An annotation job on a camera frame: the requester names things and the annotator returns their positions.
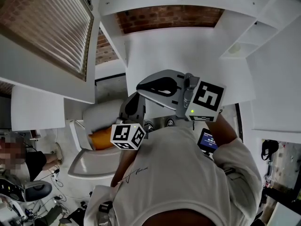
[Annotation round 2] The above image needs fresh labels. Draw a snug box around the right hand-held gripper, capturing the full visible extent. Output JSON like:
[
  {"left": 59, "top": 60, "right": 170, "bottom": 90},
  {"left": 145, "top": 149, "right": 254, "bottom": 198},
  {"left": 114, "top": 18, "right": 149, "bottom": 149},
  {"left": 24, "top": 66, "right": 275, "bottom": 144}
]
[{"left": 136, "top": 69, "right": 227, "bottom": 123}]

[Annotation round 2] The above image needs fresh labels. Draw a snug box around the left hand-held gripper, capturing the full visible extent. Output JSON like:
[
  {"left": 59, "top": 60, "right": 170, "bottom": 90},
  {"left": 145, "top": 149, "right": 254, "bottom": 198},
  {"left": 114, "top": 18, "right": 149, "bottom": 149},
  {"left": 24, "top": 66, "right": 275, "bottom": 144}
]
[{"left": 110, "top": 93, "right": 147, "bottom": 151}]

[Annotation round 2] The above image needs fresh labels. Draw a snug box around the white cabinet door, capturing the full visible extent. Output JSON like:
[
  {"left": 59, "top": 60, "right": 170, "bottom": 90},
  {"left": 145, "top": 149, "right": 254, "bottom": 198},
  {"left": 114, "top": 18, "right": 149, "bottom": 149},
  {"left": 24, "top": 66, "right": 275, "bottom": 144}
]
[{"left": 124, "top": 26, "right": 257, "bottom": 109}]

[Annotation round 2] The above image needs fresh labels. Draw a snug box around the person's right forearm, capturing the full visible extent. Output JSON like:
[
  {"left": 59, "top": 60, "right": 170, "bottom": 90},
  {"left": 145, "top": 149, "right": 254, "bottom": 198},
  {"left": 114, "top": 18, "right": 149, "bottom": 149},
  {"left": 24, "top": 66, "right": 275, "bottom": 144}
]
[{"left": 215, "top": 113, "right": 238, "bottom": 148}]

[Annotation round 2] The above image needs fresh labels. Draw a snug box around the person's left forearm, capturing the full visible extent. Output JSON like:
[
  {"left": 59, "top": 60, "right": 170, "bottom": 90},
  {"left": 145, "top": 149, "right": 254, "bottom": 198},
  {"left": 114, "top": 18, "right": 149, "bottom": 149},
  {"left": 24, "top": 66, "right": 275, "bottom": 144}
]
[{"left": 110, "top": 147, "right": 140, "bottom": 188}]

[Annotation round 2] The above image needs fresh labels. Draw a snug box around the white cabinet shelving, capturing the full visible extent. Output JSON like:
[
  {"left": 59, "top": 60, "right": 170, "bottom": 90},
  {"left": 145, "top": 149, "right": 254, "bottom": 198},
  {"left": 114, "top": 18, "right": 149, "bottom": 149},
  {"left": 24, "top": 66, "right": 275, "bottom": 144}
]
[{"left": 95, "top": 0, "right": 301, "bottom": 136}]

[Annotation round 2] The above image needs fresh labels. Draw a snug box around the person's left shoe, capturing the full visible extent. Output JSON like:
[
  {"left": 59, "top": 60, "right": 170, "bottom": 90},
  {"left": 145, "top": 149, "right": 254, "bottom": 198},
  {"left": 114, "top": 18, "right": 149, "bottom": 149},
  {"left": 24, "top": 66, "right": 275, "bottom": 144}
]
[{"left": 143, "top": 121, "right": 155, "bottom": 133}]

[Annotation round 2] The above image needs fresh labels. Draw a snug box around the orange cushion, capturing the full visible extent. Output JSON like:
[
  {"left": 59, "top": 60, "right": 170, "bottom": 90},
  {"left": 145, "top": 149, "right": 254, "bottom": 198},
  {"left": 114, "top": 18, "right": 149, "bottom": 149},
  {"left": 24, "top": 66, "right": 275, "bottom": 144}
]
[{"left": 90, "top": 128, "right": 116, "bottom": 151}]

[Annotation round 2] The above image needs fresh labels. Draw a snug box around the white armchair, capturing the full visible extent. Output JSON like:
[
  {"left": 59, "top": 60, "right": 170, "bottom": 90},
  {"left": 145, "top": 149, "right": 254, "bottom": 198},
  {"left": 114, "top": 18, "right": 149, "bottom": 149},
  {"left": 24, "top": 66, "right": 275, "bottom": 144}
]
[{"left": 67, "top": 99, "right": 132, "bottom": 180}]

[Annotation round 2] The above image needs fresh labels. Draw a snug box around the black device with blue screen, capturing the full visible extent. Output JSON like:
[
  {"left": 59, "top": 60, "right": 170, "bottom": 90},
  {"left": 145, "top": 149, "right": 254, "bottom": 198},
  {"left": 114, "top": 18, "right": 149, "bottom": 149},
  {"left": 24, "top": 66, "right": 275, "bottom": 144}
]
[{"left": 197, "top": 128, "right": 220, "bottom": 154}]

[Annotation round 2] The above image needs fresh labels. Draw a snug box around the white t-shirt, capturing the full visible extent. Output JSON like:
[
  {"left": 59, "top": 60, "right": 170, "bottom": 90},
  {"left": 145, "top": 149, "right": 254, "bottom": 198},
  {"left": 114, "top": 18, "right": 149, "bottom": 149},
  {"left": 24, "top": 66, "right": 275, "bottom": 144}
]
[{"left": 84, "top": 123, "right": 263, "bottom": 226}]

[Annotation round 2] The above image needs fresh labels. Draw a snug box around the white side panel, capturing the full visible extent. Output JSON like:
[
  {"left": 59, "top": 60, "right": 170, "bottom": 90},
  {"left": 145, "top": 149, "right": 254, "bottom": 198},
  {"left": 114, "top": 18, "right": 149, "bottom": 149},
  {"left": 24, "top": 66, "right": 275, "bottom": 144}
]
[{"left": 10, "top": 85, "right": 66, "bottom": 132}]

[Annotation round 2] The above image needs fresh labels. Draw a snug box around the black office chair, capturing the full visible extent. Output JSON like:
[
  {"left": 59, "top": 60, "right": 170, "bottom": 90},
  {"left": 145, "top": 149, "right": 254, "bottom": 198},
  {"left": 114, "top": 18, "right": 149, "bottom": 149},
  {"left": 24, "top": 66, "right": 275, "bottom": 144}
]
[{"left": 23, "top": 180, "right": 53, "bottom": 202}]

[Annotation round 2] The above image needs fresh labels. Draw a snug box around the black bag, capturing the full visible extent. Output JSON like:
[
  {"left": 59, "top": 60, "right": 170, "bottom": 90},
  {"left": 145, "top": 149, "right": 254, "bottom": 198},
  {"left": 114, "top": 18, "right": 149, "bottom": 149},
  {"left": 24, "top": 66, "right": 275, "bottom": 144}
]
[{"left": 261, "top": 139, "right": 280, "bottom": 161}]

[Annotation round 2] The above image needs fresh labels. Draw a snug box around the grey device with green light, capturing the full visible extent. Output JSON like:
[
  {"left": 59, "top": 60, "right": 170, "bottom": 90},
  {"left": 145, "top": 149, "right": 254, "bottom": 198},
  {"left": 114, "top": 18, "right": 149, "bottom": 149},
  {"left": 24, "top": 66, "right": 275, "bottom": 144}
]
[{"left": 0, "top": 175, "right": 26, "bottom": 202}]

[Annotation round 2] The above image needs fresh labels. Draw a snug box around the white table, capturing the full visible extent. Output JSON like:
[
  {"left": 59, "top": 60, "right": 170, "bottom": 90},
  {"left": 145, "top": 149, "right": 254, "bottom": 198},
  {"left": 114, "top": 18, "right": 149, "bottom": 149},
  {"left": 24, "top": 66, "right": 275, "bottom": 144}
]
[{"left": 267, "top": 201, "right": 301, "bottom": 226}]

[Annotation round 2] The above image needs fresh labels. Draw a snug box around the black floor cable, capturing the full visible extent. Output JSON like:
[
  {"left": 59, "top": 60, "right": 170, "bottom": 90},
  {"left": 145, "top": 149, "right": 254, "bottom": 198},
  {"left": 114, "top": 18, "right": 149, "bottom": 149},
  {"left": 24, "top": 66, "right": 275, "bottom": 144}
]
[{"left": 46, "top": 167, "right": 69, "bottom": 203}]

